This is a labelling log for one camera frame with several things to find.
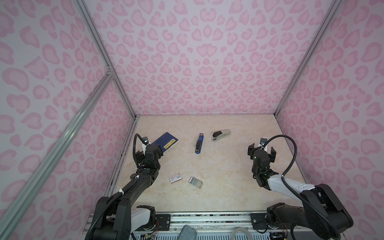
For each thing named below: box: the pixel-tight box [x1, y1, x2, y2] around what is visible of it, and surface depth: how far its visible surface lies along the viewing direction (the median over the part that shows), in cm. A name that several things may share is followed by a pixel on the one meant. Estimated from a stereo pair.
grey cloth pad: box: [177, 225, 197, 240], surface depth 69 cm
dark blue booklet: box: [151, 132, 179, 155], surface depth 105 cm
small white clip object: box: [211, 129, 232, 142], surface depth 106 cm
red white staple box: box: [169, 172, 183, 184], surface depth 90 cm
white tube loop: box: [230, 227, 253, 240], surface depth 72 cm
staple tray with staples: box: [188, 176, 203, 189], surface depth 88 cm
